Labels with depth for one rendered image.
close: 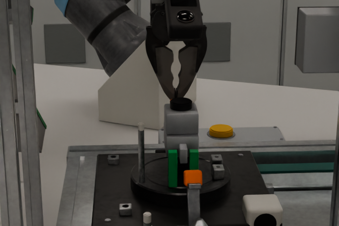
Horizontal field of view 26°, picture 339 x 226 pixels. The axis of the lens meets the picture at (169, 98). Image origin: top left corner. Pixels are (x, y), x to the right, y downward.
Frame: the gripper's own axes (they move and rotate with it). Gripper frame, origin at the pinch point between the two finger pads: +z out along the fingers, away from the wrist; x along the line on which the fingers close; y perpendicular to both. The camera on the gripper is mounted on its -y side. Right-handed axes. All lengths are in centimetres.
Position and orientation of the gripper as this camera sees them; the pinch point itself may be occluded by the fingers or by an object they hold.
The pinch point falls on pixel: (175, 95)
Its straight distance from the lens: 110.5
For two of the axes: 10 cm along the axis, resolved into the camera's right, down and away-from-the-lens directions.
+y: -0.6, -3.2, 9.5
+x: -10.0, 0.2, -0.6
